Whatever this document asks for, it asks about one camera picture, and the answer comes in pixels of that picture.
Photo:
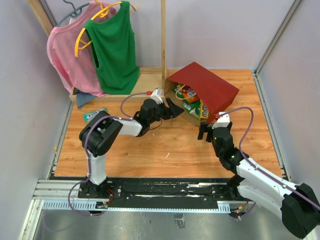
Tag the red paper bag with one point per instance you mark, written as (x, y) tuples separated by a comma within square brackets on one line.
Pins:
[(216, 93)]

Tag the aluminium rail frame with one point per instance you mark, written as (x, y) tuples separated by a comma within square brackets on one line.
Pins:
[(62, 194)]

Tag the teal Fox's candy bag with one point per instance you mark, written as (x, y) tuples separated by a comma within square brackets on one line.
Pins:
[(90, 115)]

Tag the teal hanger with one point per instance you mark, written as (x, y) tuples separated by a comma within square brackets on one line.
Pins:
[(76, 11)]

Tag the pink shirt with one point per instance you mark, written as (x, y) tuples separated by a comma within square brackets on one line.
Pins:
[(75, 72)]

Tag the yellow M&M's bag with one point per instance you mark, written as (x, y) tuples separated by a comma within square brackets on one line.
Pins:
[(204, 112)]

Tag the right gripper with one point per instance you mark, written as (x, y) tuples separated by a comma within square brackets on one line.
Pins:
[(204, 127)]

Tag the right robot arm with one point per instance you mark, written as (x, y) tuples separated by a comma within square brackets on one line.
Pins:
[(296, 205)]

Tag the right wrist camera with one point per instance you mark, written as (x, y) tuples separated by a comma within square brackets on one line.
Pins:
[(222, 120)]

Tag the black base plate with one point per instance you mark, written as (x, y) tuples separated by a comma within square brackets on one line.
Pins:
[(163, 193)]

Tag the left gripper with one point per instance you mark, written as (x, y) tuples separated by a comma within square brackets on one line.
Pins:
[(173, 111)]

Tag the green Fox's spring tea bag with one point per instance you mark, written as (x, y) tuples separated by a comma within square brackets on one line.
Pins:
[(179, 88)]

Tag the wooden clothes rack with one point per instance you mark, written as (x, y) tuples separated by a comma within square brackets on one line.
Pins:
[(149, 79)]

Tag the green tank top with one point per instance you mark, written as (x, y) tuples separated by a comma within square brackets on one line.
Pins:
[(114, 52)]

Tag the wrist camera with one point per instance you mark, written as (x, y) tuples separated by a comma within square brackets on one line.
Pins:
[(222, 120), (155, 96)]

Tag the green candy bag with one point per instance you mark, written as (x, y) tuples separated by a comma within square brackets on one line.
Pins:
[(193, 108)]

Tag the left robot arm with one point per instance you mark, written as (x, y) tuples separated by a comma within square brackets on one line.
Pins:
[(100, 133)]

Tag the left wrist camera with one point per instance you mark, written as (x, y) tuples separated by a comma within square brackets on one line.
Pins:
[(155, 96)]

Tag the orange Fox's fruits candy bag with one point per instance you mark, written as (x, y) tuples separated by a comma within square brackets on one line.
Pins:
[(187, 94)]

